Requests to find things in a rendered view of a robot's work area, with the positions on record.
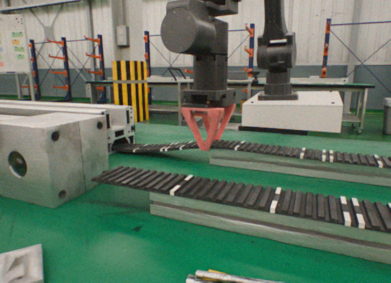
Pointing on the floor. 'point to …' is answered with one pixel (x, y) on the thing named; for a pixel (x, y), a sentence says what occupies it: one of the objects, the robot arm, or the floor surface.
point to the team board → (15, 48)
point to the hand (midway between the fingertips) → (209, 142)
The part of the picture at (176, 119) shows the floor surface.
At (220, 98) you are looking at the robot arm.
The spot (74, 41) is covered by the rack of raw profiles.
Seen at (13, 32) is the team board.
